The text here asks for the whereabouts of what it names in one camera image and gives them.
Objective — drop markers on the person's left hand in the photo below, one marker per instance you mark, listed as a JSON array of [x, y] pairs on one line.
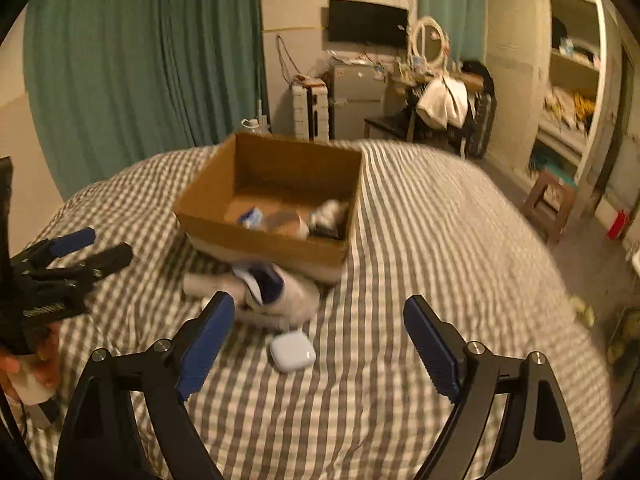
[[42, 360]]

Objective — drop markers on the black clothes-covered chair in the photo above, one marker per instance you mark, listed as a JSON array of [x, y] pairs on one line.
[[480, 120]]

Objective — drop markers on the grey small fridge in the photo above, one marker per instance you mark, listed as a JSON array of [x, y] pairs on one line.
[[357, 105]]

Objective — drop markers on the white open wardrobe shelf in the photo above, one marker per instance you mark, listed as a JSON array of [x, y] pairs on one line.
[[600, 110]]

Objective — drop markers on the red container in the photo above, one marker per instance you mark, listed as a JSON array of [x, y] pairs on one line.
[[617, 225]]

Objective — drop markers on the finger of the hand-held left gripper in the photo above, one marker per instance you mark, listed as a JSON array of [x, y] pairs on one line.
[[72, 241], [110, 257]]

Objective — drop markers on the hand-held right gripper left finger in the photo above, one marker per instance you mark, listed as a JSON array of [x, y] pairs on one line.
[[207, 345]]

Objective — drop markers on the wide teal curtain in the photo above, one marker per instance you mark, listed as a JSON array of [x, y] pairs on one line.
[[150, 60]]

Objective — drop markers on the white earbud case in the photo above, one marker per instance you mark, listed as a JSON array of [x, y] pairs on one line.
[[292, 352]]

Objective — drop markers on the white hanging garment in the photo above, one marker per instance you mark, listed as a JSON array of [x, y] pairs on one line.
[[440, 102]]

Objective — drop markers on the pale floor item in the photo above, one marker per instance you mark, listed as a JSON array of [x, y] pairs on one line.
[[582, 308]]

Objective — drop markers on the white suitcase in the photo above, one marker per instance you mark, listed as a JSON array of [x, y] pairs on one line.
[[310, 110]]

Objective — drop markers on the black small item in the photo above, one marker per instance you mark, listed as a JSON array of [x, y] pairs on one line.
[[326, 233]]

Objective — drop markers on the blue and white packet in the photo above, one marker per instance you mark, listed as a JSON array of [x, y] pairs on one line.
[[250, 218]]

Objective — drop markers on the brown wooden stool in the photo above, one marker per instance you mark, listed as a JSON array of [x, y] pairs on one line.
[[547, 195]]

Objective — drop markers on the white oval mirror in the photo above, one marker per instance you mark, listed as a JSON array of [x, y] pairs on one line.
[[427, 40]]

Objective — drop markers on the items inside box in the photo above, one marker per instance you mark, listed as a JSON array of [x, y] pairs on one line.
[[287, 222]]

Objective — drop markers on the white crumpled cloth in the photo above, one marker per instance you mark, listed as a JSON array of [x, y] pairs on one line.
[[331, 210]]

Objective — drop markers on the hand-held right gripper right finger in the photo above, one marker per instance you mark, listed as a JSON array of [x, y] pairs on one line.
[[432, 350]]

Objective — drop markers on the brown cardboard box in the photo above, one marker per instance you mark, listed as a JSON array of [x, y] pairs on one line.
[[290, 165]]

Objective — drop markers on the black wall television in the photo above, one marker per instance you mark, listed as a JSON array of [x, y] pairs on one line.
[[367, 22]]

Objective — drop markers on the white and blue sneaker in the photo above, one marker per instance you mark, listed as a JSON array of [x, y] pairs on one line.
[[280, 292]]

